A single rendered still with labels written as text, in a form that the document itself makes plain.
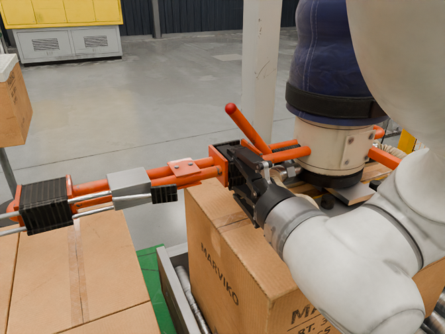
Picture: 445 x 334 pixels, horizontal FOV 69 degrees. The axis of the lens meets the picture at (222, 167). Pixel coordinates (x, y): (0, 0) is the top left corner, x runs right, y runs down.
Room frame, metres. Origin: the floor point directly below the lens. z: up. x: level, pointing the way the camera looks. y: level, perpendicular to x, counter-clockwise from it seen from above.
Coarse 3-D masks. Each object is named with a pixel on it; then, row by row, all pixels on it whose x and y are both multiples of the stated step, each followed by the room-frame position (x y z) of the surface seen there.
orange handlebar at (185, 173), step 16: (272, 144) 0.65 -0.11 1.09; (288, 144) 0.66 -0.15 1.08; (176, 160) 0.57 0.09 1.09; (192, 160) 0.57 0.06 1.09; (208, 160) 0.58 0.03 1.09; (272, 160) 0.60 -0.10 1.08; (384, 160) 0.60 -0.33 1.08; (400, 160) 0.58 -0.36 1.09; (160, 176) 0.54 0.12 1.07; (176, 176) 0.51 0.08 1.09; (192, 176) 0.53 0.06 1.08; (208, 176) 0.54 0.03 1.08; (80, 192) 0.48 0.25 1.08; (96, 192) 0.46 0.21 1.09; (80, 208) 0.44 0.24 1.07
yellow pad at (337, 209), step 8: (384, 176) 0.72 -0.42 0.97; (368, 184) 0.67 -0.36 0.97; (376, 184) 0.63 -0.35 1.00; (320, 200) 0.61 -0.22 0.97; (328, 200) 0.57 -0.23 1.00; (336, 200) 0.61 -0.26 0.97; (320, 208) 0.58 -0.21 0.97; (328, 208) 0.57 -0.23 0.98; (336, 208) 0.58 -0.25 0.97; (344, 208) 0.58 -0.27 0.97; (352, 208) 0.58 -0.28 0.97; (328, 216) 0.55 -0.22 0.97
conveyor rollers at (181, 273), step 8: (176, 272) 0.80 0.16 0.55; (184, 272) 0.80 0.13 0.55; (184, 280) 0.76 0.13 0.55; (184, 288) 0.73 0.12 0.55; (192, 296) 0.70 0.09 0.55; (440, 296) 0.70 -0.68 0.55; (192, 304) 0.67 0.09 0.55; (440, 304) 0.68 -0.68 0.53; (200, 312) 0.64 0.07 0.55; (432, 312) 0.64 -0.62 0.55; (200, 320) 0.61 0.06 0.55; (424, 320) 0.63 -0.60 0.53; (432, 320) 0.62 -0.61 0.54; (440, 320) 0.61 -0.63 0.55; (200, 328) 0.59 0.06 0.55; (208, 328) 0.59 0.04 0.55; (432, 328) 0.61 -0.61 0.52; (440, 328) 0.59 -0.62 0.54
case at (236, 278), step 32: (192, 192) 0.67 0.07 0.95; (224, 192) 0.67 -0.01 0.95; (320, 192) 0.67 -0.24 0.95; (192, 224) 0.67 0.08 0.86; (224, 224) 0.55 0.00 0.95; (192, 256) 0.68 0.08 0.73; (224, 256) 0.50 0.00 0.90; (256, 256) 0.45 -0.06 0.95; (192, 288) 0.70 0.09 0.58; (224, 288) 0.50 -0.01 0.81; (256, 288) 0.40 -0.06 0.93; (288, 288) 0.38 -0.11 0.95; (224, 320) 0.50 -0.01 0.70; (256, 320) 0.39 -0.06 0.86; (288, 320) 0.38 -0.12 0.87; (320, 320) 0.42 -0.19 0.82
